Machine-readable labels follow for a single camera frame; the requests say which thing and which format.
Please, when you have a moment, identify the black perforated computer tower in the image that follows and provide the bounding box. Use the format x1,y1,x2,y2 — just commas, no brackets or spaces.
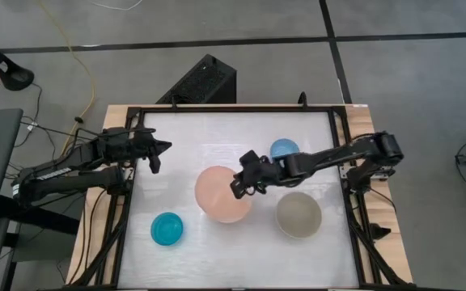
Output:
155,53,238,105

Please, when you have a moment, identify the small light blue bowl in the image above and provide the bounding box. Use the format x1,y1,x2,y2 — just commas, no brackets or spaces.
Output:
269,137,301,161

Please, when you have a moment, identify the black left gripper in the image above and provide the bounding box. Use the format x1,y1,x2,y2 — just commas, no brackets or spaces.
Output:
124,127,173,175

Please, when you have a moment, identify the white cable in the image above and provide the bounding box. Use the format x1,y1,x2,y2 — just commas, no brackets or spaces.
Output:
83,0,144,12

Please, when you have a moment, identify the black stand leg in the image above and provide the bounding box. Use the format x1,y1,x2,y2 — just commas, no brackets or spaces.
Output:
0,27,36,92

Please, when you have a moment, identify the small teal bowl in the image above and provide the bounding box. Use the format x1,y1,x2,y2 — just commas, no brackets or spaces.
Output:
150,211,184,247

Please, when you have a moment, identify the grey beige bowl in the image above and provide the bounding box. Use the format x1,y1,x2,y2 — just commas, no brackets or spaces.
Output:
275,191,323,239

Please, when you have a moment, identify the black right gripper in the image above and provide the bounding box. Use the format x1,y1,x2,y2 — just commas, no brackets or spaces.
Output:
229,150,283,200

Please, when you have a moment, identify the white table mat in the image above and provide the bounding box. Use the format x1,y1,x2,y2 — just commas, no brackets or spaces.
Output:
117,111,360,289

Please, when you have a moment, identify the black metal table frame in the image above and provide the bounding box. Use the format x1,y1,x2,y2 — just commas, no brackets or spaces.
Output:
70,91,413,291

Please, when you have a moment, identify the yellow cable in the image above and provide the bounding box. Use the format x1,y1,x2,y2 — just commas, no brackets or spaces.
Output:
37,0,97,157

